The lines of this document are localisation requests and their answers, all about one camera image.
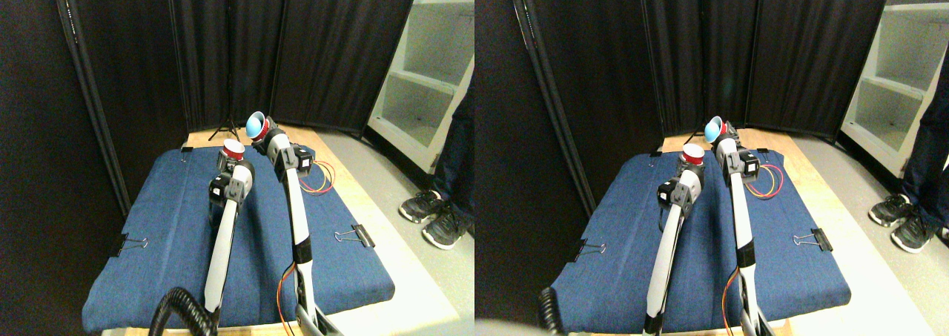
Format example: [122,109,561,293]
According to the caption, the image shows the black curtain stand foot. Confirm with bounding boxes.
[684,125,714,152]
[208,119,243,148]

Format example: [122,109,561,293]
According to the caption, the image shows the dark blue cloth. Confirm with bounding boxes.
[82,146,396,334]
[549,151,852,334]

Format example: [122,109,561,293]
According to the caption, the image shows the black curtain stand pole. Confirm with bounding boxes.
[507,0,598,218]
[53,0,133,218]

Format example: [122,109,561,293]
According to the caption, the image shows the white shelf unit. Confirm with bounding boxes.
[366,0,475,176]
[840,2,949,179]

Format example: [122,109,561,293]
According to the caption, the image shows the person's legs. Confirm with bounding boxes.
[399,54,475,250]
[869,50,949,254]

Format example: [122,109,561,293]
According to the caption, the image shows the red wire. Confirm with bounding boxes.
[302,160,337,194]
[750,164,784,198]

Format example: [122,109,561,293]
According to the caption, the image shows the orange wire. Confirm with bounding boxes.
[722,269,743,329]
[747,169,781,200]
[300,165,333,197]
[277,266,299,326]

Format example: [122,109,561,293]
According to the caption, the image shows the black ribbed hose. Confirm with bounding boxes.
[535,286,561,334]
[150,288,219,336]

